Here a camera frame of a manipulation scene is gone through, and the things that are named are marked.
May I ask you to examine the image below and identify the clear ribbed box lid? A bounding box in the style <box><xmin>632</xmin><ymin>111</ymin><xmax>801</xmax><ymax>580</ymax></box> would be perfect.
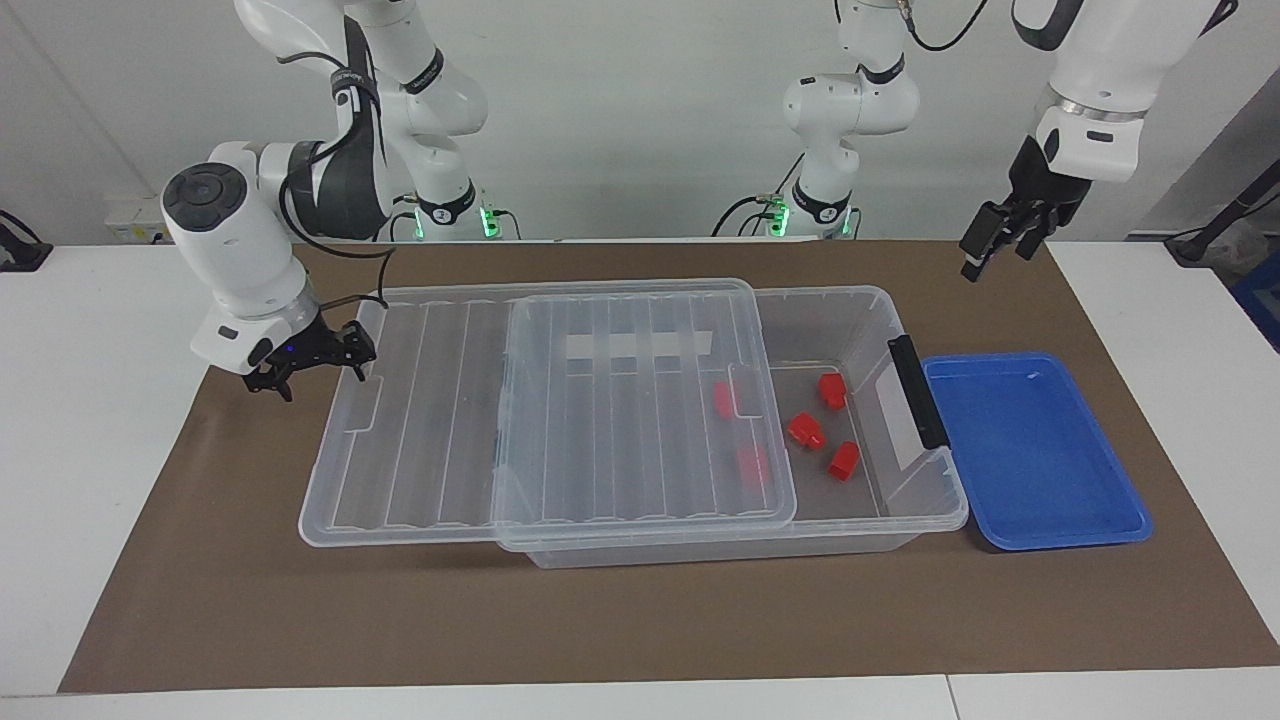
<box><xmin>298</xmin><ymin>278</ymin><xmax>798</xmax><ymax>551</ymax></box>

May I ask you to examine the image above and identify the blue plastic tray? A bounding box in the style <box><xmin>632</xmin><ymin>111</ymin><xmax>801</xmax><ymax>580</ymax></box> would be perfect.
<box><xmin>920</xmin><ymin>352</ymin><xmax>1154</xmax><ymax>553</ymax></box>

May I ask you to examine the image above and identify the clear plastic storage box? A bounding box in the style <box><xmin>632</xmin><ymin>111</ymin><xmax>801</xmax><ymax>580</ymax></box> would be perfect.
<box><xmin>495</xmin><ymin>285</ymin><xmax>969</xmax><ymax>569</ymax></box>

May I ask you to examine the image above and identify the black stand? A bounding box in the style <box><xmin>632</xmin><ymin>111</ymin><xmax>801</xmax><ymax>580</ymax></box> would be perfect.
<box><xmin>1165</xmin><ymin>160</ymin><xmax>1280</xmax><ymax>266</ymax></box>

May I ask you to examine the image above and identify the blue crate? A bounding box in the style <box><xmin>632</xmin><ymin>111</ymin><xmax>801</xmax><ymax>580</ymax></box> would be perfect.
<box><xmin>1235</xmin><ymin>250</ymin><xmax>1280</xmax><ymax>351</ymax></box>

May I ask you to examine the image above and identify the black device on table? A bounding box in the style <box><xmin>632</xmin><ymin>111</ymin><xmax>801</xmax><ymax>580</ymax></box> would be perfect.
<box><xmin>0</xmin><ymin>210</ymin><xmax>53</xmax><ymax>273</ymax></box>

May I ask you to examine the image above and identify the brown table mat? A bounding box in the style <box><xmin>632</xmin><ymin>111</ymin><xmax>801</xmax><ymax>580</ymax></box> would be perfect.
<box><xmin>58</xmin><ymin>238</ymin><xmax>1280</xmax><ymax>696</ymax></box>

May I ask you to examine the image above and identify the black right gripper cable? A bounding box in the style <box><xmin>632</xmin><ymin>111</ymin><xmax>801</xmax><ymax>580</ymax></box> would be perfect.
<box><xmin>278</xmin><ymin>50</ymin><xmax>396</xmax><ymax>311</ymax></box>

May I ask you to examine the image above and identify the black box latch handle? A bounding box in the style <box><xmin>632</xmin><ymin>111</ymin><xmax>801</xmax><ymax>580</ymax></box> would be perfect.
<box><xmin>888</xmin><ymin>335</ymin><xmax>949</xmax><ymax>451</ymax></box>

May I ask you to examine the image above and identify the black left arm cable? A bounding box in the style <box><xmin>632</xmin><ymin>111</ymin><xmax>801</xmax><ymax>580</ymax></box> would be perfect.
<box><xmin>903</xmin><ymin>0</ymin><xmax>993</xmax><ymax>53</ymax></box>

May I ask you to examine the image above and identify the white wall power strip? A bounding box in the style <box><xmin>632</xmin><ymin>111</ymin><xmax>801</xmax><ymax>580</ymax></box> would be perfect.
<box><xmin>105</xmin><ymin>195</ymin><xmax>166</xmax><ymax>246</ymax></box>

